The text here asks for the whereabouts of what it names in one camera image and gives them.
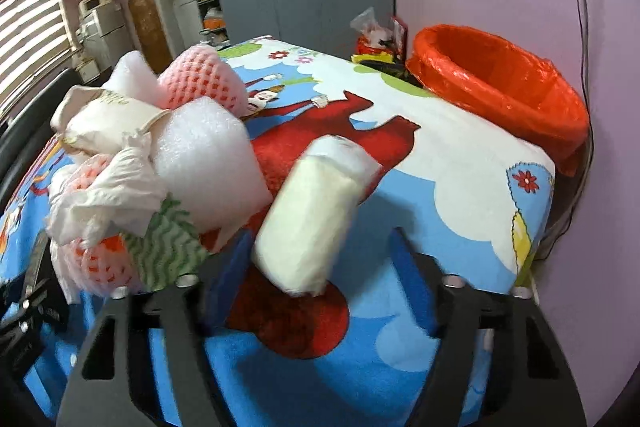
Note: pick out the white microwave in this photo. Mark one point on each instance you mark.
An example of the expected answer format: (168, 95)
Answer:
(95, 2)

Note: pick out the silver fridge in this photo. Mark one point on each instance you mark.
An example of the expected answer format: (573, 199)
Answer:
(102, 37)

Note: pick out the clear plastic snack bag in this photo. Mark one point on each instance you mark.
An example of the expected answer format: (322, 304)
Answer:
(370, 34)

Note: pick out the white plastic bag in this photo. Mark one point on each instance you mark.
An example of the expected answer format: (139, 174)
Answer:
(125, 192)

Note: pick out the orange lined trash bin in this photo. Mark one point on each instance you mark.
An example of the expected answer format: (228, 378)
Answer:
(525, 107)

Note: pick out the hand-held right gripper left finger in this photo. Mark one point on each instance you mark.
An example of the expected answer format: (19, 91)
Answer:
(226, 294)

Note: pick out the small orange foam fruit net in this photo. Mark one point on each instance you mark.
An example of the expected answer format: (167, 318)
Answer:
(87, 172)

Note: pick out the black sofa with striped cushion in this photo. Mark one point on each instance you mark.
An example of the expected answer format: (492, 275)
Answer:
(30, 122)

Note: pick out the orange box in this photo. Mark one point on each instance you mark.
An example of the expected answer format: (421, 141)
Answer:
(215, 24)

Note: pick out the thin white foam sheet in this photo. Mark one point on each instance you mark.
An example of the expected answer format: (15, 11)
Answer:
(132, 77)

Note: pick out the window blinds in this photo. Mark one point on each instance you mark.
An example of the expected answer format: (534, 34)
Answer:
(30, 37)

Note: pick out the printed cartoon blanket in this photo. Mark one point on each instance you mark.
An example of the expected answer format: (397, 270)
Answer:
(450, 187)

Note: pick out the white foam roll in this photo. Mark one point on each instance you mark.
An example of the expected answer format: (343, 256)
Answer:
(310, 217)

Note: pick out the small beige box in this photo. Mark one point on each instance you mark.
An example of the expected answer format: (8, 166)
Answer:
(87, 69)

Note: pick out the white foam block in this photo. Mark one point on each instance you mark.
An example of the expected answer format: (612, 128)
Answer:
(205, 162)

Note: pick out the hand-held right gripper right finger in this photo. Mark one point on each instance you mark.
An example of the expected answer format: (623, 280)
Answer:
(411, 279)

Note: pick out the orange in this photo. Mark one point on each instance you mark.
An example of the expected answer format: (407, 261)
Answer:
(200, 77)
(100, 267)

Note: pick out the cream paper bag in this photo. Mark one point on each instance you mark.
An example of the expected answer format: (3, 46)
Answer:
(105, 122)

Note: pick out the brown cardboard sheet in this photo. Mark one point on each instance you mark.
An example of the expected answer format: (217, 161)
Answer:
(150, 27)

